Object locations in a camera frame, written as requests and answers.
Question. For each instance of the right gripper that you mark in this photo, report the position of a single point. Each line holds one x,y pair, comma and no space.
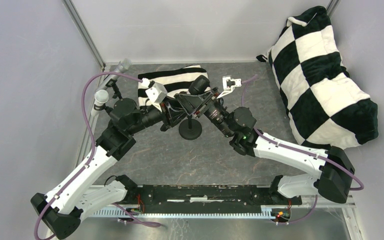
206,103

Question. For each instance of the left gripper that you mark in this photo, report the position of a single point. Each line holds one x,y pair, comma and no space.
169,111

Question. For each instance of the black mic stand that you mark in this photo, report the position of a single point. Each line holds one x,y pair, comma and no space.
116,91
96,109
190,128

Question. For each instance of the black mic stand front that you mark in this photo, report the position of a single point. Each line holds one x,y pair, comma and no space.
116,91

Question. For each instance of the silver microphone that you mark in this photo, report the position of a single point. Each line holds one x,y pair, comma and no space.
122,67

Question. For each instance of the white microphone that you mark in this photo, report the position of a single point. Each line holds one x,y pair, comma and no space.
101,97

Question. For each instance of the black microphone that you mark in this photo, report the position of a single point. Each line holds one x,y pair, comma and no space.
199,86

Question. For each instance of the black mic stand back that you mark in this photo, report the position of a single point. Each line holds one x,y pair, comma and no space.
96,109

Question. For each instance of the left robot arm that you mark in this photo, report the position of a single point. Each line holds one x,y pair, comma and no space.
63,208

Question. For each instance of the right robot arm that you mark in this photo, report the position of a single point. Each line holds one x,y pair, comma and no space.
328,173

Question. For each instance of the striped black white cloth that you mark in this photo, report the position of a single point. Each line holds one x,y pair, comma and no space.
176,81

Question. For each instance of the checkered black white bag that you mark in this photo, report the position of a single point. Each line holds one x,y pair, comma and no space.
325,107

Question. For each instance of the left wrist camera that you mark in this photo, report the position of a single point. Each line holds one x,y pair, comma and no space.
156,94

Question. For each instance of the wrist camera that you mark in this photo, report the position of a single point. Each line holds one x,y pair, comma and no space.
156,94
229,84

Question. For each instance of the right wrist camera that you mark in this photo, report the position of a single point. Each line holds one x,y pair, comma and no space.
229,84

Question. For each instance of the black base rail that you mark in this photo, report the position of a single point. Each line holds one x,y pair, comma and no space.
205,199

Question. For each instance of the metal corner post left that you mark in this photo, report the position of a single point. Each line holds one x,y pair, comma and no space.
81,27

